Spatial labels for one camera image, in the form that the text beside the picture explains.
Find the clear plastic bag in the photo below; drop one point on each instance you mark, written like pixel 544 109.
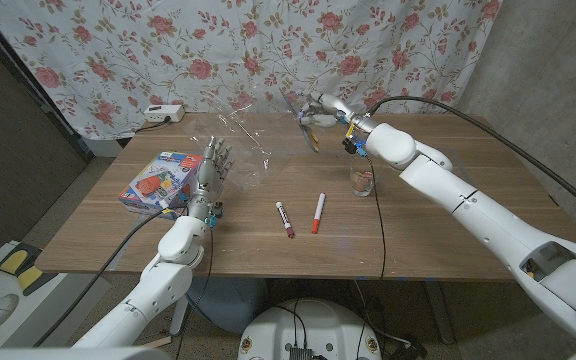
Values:
pixel 248 160

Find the yellow and black floor object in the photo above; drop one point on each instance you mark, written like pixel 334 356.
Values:
pixel 15 260

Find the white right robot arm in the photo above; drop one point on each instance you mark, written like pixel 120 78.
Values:
pixel 468 200

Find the grey and orange scissors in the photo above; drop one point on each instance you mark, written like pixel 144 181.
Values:
pixel 310 135

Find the white marker orange cap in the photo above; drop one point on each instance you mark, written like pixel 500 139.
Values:
pixel 318 212

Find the dark perforated wall panel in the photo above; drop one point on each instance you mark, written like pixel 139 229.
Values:
pixel 8 150

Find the floral print curtain backdrop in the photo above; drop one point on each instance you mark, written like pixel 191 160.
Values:
pixel 268 50

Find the clear drinking glass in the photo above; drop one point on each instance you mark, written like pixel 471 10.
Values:
pixel 362 182

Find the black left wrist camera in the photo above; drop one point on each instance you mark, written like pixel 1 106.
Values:
pixel 216 210

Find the colourful printed package box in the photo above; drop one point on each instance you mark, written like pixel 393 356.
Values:
pixel 158 182

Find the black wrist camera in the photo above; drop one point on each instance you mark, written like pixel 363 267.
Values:
pixel 216 210
pixel 354 146

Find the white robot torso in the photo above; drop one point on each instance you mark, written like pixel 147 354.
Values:
pixel 313 325

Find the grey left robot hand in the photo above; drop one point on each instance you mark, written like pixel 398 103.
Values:
pixel 210 175

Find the white power strip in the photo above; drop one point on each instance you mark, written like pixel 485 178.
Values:
pixel 163 114

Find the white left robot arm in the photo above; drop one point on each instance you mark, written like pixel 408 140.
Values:
pixel 183 245

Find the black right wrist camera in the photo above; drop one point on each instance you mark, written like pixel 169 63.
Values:
pixel 354 146

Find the white marker dark red cap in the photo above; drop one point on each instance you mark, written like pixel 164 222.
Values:
pixel 284 219

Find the black plug on floor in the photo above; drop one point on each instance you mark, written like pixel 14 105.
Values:
pixel 410 350

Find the light wooden strip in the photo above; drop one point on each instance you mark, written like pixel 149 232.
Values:
pixel 158 342

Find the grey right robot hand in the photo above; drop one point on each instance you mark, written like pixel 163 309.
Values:
pixel 343 112

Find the grey table leg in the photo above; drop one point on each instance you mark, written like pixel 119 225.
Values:
pixel 438 310
pixel 179 317

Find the clear tape strip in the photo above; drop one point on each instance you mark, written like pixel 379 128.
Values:
pixel 116 264

